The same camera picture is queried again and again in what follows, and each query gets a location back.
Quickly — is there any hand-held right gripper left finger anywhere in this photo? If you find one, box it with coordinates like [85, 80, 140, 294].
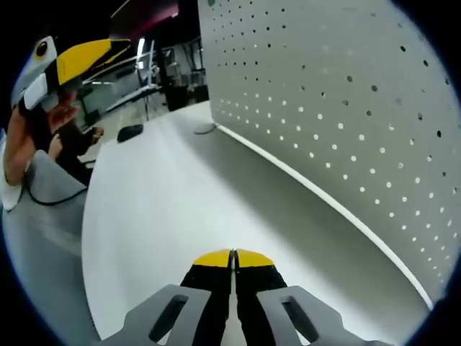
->
[97, 247, 233, 346]

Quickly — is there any black computer mouse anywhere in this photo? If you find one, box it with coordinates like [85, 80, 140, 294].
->
[117, 124, 144, 142]

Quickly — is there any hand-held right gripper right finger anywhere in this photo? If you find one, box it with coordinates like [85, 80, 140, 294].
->
[235, 247, 395, 346]

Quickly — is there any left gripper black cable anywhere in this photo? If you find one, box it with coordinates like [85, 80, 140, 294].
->
[25, 160, 89, 207]

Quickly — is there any grey perforated mounting plate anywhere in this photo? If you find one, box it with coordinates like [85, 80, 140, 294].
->
[197, 0, 461, 311]

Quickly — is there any person's left hand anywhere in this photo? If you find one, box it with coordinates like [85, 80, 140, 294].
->
[9, 91, 81, 153]

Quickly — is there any black box on floor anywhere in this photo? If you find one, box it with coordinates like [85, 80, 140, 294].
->
[166, 83, 210, 112]

